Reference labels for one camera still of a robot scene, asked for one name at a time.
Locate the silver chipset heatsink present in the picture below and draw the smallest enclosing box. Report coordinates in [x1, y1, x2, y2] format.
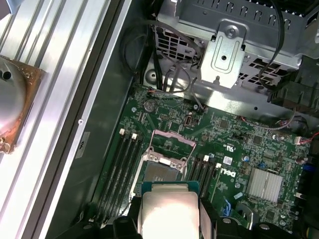
[245, 166, 284, 204]

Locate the black USB port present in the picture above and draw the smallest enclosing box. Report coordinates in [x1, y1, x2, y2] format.
[183, 115, 194, 129]

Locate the black PC case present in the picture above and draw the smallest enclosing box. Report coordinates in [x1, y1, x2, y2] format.
[29, 0, 319, 239]

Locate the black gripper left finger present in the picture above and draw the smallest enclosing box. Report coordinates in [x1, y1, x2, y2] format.
[58, 196, 143, 239]

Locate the silver coin battery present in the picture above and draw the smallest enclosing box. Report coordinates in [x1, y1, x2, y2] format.
[145, 99, 158, 112]

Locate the green motherboard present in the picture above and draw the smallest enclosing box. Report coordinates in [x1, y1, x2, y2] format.
[93, 83, 319, 239]

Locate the CPU socket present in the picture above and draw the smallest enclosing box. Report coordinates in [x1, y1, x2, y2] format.
[131, 150, 194, 200]

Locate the thick black cable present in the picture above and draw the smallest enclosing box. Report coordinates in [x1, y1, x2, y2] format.
[147, 23, 161, 89]

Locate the brown base plate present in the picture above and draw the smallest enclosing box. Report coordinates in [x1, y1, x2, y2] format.
[0, 56, 48, 155]

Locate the pale blue slot latch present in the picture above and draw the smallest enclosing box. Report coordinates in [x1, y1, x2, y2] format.
[222, 195, 232, 218]

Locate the black RAM slot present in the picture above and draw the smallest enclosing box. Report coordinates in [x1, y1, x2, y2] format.
[201, 159, 216, 201]
[101, 133, 139, 229]
[188, 154, 202, 184]
[95, 131, 132, 225]
[109, 136, 145, 220]
[88, 128, 125, 224]
[195, 154, 210, 200]

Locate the metal drive cage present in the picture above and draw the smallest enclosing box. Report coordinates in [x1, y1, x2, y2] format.
[146, 0, 319, 112]

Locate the silver metal bracket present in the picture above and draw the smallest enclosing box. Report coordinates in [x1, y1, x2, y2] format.
[200, 20, 250, 90]

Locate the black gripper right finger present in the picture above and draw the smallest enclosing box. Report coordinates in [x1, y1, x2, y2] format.
[199, 196, 302, 239]

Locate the metal socket cover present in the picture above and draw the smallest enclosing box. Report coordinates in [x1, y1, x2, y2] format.
[146, 128, 197, 166]

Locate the silver CPU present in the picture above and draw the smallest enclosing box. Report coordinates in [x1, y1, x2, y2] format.
[141, 181, 201, 239]

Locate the metal locking lever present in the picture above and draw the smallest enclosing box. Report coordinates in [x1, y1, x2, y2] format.
[183, 161, 191, 182]
[120, 200, 133, 216]

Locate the black plastic block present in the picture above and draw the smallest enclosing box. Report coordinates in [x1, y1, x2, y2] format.
[267, 56, 319, 112]

